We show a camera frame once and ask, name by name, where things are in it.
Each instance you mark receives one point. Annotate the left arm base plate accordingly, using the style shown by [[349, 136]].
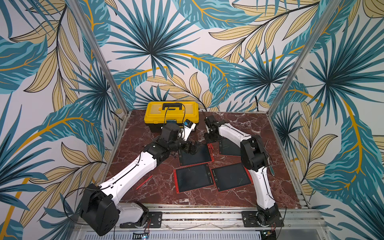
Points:
[[152, 220]]

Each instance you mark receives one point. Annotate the writing tablet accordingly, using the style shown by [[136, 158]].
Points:
[[193, 177], [228, 148], [231, 176], [204, 154]]

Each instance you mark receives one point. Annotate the right aluminium corner post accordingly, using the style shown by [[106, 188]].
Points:
[[329, 10]]

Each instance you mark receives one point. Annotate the left aluminium corner post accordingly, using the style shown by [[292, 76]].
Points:
[[89, 35]]

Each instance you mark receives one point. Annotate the ratchet wrench green handle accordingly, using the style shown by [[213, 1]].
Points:
[[271, 170]]

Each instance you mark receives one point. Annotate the red stylus near left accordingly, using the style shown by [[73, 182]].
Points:
[[144, 182]]

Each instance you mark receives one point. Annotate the yellow black toolbox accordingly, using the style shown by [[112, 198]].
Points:
[[159, 113]]

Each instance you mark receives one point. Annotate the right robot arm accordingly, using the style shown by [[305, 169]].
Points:
[[254, 158]]

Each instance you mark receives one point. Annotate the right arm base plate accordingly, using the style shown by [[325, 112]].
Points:
[[252, 219]]

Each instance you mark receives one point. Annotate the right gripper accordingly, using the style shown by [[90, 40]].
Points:
[[210, 132]]

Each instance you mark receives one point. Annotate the aluminium frame rail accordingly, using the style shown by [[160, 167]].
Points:
[[216, 223]]

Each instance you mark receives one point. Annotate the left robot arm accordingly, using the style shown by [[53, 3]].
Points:
[[100, 205]]

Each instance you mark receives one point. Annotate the aluminium corner post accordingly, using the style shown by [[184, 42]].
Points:
[[329, 10], [89, 35]]

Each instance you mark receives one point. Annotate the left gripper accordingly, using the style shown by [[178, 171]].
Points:
[[188, 149]]

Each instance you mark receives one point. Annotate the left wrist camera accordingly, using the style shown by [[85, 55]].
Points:
[[188, 127]]

